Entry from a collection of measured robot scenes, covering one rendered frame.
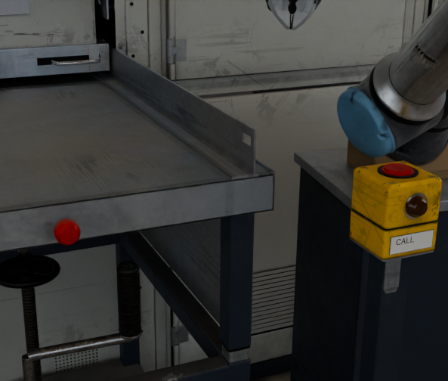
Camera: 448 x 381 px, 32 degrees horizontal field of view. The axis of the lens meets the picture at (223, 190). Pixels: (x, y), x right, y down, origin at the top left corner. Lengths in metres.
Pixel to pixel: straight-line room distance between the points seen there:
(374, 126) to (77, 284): 0.92
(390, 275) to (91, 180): 0.43
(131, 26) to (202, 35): 0.16
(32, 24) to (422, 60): 0.90
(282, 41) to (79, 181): 0.86
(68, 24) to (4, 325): 0.69
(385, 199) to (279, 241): 1.06
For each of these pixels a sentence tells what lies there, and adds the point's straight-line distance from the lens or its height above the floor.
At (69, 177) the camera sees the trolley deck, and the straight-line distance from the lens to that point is 1.11.
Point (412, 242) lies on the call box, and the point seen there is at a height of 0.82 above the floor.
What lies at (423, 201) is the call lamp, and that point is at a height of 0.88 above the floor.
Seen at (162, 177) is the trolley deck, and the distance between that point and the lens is 1.10.
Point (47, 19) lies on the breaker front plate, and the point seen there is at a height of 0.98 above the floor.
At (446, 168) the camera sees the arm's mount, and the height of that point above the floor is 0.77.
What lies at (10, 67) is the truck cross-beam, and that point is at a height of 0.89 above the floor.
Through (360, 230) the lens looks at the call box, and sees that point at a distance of 1.00.
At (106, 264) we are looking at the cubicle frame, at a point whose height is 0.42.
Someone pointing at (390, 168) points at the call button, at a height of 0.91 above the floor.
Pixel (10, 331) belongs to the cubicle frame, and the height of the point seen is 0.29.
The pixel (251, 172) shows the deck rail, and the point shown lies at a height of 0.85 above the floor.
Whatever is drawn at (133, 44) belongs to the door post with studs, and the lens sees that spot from 1.71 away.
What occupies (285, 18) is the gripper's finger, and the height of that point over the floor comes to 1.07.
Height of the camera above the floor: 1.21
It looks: 20 degrees down
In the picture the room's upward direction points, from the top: 1 degrees clockwise
